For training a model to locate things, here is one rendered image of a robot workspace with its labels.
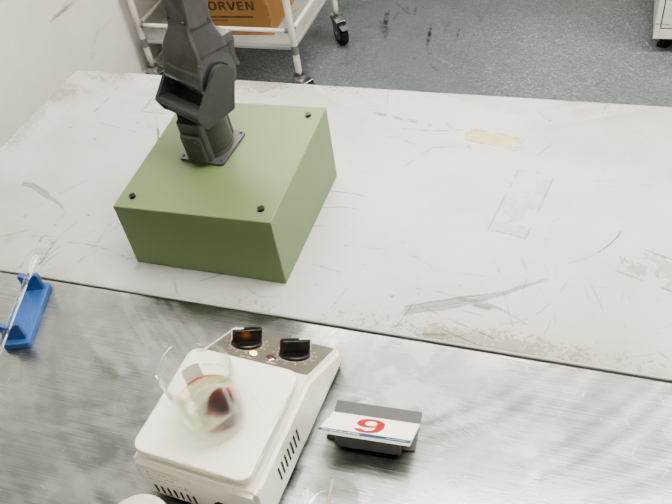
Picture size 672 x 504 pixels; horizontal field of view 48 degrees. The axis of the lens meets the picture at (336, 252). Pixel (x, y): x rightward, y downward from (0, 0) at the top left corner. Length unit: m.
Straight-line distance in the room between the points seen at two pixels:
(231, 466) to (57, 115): 0.83
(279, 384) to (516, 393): 0.25
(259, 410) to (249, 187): 0.30
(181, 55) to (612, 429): 0.61
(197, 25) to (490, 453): 0.55
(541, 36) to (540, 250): 2.27
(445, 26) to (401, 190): 2.27
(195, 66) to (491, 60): 2.21
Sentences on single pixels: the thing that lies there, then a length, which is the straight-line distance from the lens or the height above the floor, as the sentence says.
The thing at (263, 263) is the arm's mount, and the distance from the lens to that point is 0.90.
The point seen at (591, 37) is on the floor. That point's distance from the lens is 3.16.
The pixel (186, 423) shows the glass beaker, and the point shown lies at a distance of 0.67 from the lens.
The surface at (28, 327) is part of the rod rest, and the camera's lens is 0.98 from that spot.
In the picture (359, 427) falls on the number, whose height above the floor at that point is 0.93.
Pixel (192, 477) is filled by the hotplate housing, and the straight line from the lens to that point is 0.71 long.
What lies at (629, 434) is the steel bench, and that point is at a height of 0.90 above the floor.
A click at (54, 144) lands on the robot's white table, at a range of 1.29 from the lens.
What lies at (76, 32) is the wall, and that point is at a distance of 2.81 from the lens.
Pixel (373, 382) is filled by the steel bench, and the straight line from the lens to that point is 0.81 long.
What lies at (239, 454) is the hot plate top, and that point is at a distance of 0.68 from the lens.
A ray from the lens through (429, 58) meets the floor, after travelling 3.05.
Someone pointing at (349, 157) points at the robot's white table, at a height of 0.90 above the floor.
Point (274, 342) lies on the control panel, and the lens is 0.81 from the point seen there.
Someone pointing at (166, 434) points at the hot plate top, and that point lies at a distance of 0.72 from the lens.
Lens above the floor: 1.56
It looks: 44 degrees down
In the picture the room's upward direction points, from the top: 10 degrees counter-clockwise
